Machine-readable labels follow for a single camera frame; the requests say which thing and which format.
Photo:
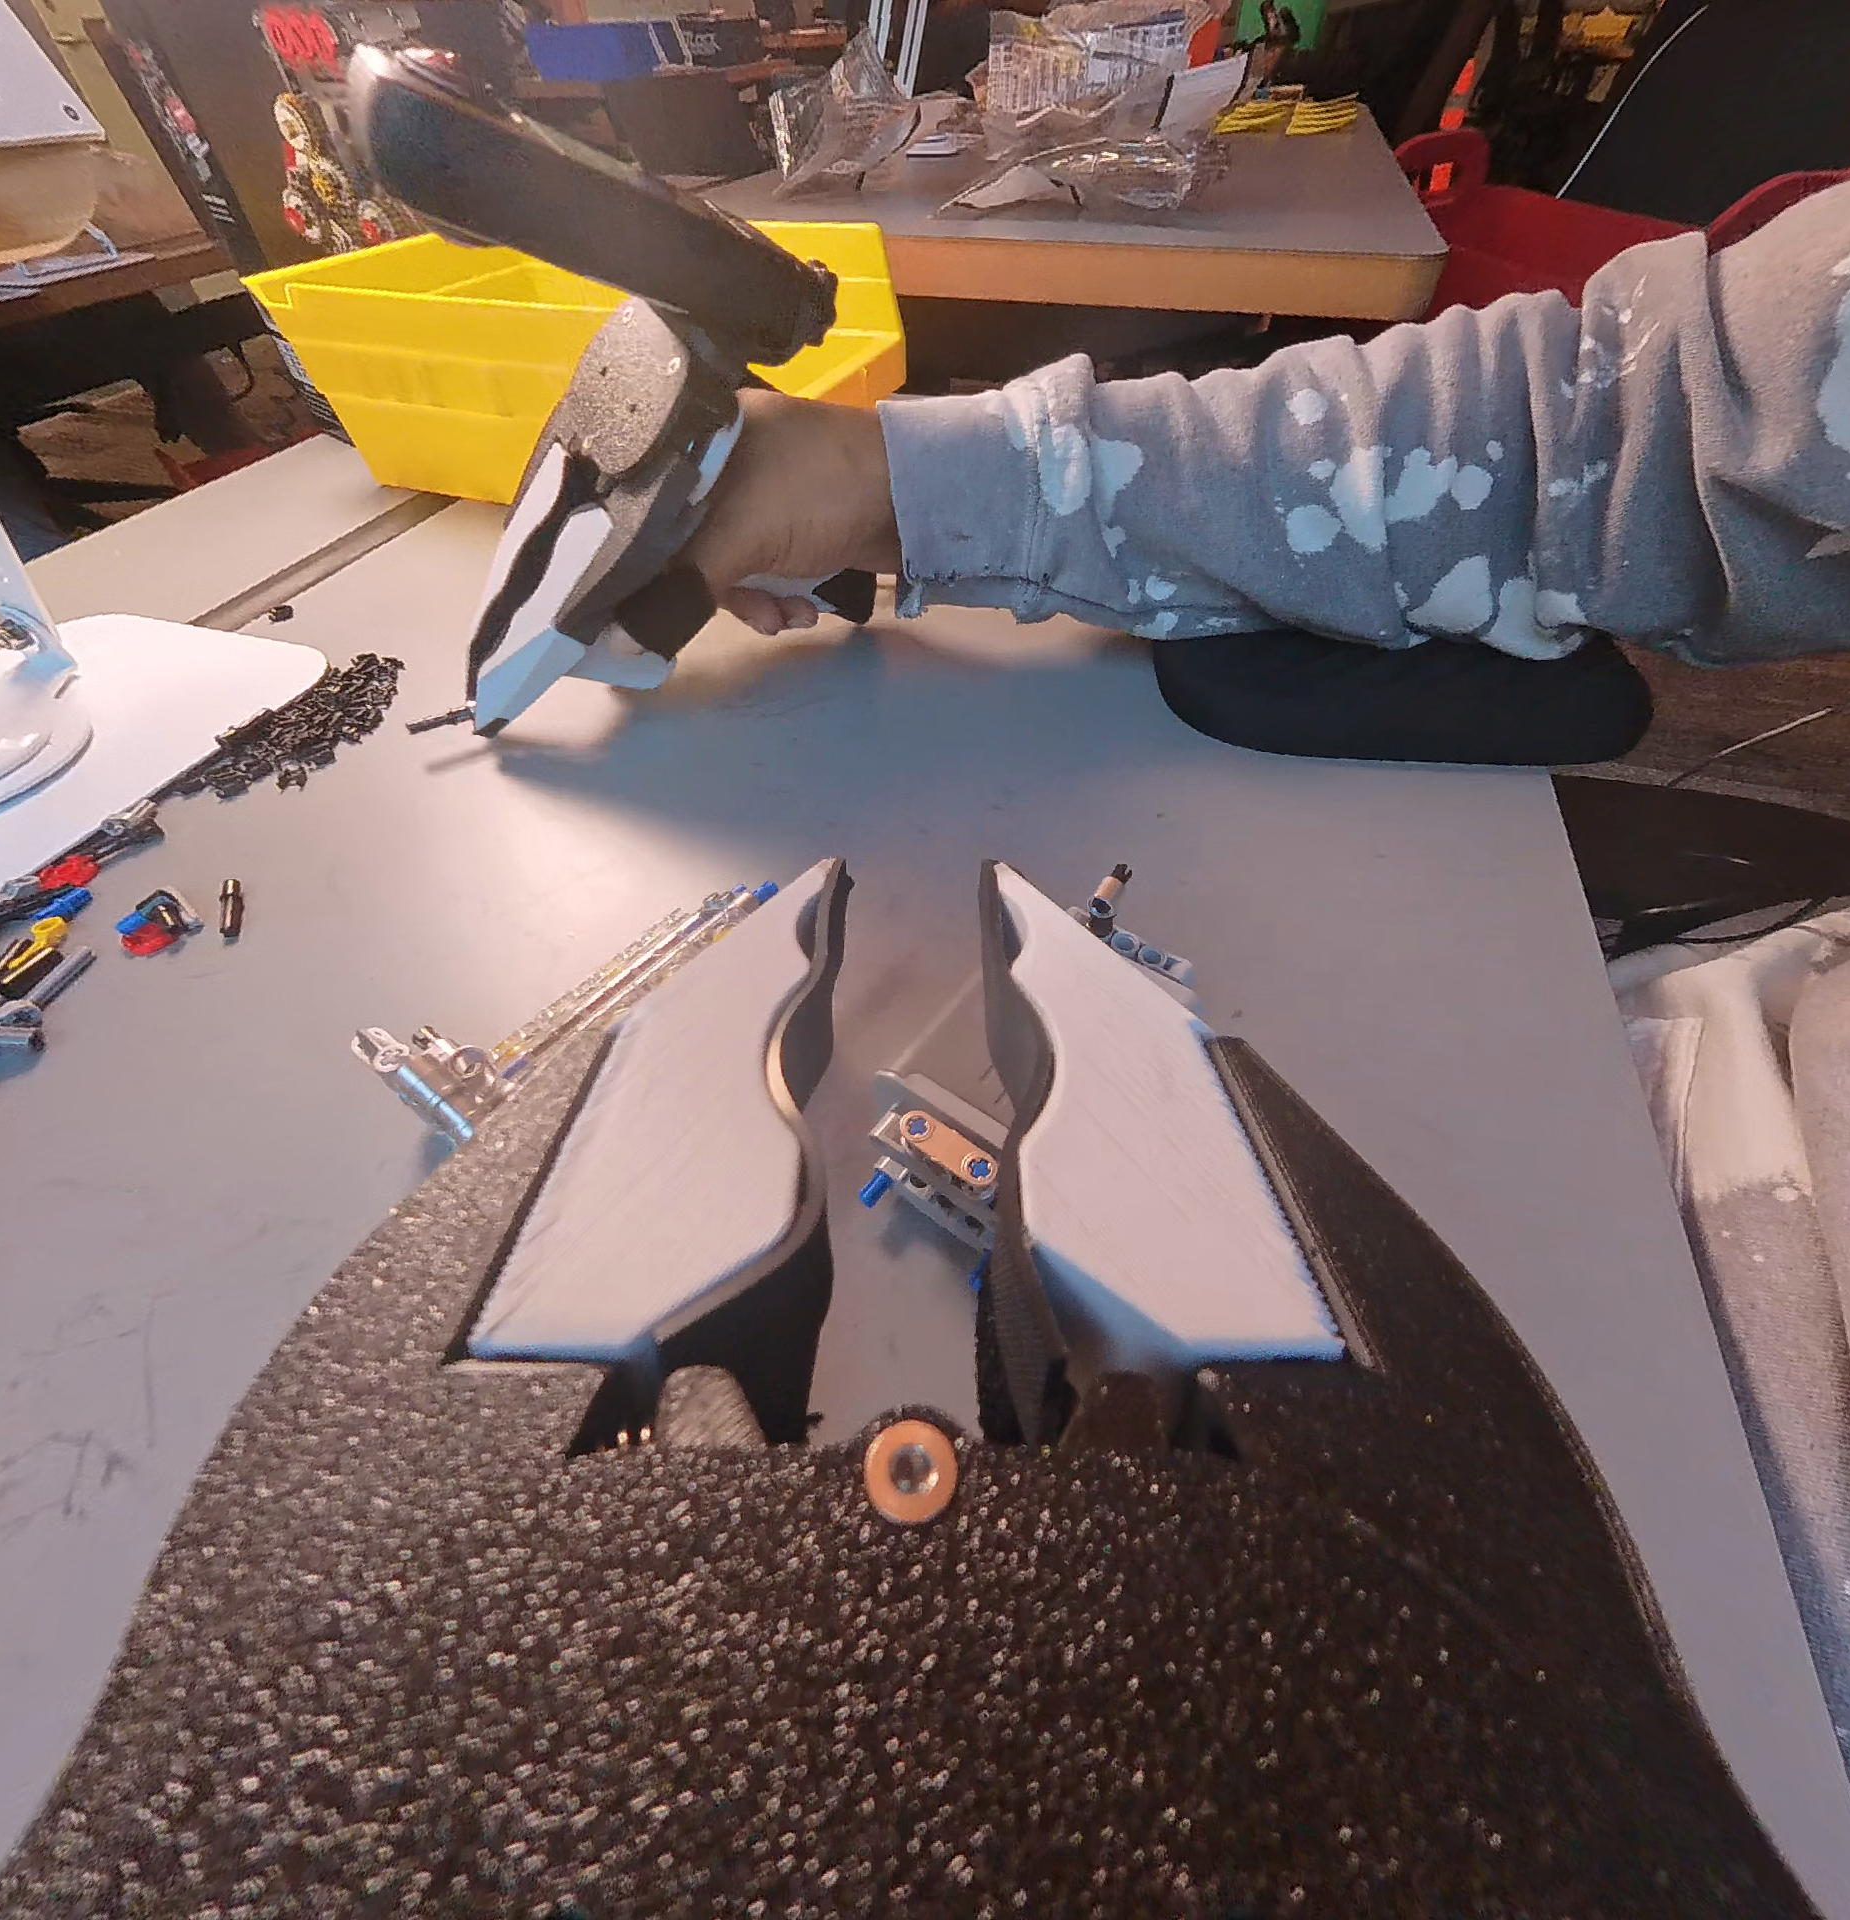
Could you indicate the person's right forearm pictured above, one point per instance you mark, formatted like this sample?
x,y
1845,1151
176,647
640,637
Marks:
x,y
1407,451

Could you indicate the dark printed cardboard box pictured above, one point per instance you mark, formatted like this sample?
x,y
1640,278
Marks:
x,y
326,151

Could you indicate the black padded armrest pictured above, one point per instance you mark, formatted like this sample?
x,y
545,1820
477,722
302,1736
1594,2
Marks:
x,y
1407,698

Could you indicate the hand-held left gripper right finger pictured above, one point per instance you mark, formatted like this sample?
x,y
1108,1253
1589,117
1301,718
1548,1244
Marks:
x,y
1167,1188

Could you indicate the pile of clear plastic bags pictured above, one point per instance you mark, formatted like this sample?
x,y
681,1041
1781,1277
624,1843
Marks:
x,y
1016,120

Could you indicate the instruction booklet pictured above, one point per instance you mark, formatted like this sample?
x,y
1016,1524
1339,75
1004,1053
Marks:
x,y
20,120

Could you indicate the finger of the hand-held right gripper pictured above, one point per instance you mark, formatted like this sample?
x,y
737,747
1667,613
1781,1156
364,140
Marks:
x,y
542,586
680,543

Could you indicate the grey battery box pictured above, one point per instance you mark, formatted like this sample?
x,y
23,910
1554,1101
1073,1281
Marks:
x,y
932,1142

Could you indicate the red chair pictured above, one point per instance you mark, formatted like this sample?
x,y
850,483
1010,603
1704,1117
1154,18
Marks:
x,y
1557,241

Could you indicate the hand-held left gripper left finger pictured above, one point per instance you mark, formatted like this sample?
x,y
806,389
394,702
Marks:
x,y
657,1188

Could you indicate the person's right hand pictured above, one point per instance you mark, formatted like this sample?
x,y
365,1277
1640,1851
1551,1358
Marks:
x,y
806,512

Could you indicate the scattered small coloured parts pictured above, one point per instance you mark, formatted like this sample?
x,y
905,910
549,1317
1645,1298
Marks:
x,y
41,947

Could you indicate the yellow plastic bin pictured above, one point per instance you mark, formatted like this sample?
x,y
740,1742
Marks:
x,y
417,362

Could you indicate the grey background table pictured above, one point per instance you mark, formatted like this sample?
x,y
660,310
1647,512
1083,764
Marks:
x,y
1226,241

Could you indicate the toy engine model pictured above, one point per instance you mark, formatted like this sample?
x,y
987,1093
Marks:
x,y
568,1006

